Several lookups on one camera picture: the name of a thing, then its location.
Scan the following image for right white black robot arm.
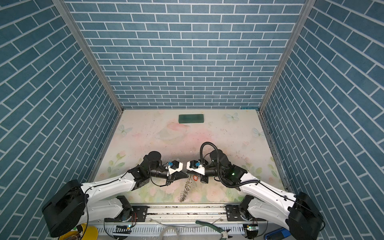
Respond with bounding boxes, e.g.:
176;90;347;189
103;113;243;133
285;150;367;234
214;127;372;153
187;142;326;240

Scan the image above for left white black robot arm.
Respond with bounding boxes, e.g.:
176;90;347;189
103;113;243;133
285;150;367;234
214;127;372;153
42;151;188;238

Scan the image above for clear plastic tube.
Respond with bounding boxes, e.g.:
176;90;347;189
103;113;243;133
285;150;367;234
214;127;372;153
158;226;181;240

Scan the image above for dark green sponge block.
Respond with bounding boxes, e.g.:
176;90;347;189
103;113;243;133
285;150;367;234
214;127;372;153
178;114;205;124

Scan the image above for blue black device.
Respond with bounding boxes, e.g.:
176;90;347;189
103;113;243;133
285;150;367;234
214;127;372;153
264;228;291;240

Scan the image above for yellow tape roll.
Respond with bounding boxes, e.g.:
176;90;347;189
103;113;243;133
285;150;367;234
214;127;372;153
59;224;99;240

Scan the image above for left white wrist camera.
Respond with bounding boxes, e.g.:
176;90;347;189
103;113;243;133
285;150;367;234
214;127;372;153
166;160;183;176

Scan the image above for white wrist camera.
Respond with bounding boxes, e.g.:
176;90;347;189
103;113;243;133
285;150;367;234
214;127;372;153
166;160;183;176
187;160;206;176

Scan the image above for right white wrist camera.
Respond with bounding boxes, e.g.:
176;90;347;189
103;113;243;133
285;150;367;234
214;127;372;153
187;160;206;176

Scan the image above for aluminium rail frame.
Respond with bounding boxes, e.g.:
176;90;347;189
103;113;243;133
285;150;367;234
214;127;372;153
53;202;316;240

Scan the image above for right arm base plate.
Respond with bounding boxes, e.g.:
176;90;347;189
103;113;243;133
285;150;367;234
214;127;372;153
225;205;266;222

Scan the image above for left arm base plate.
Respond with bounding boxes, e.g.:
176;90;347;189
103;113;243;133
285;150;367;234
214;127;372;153
105;206;148;224

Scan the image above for green handled pliers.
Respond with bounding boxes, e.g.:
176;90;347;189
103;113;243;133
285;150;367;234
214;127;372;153
195;220;232;240

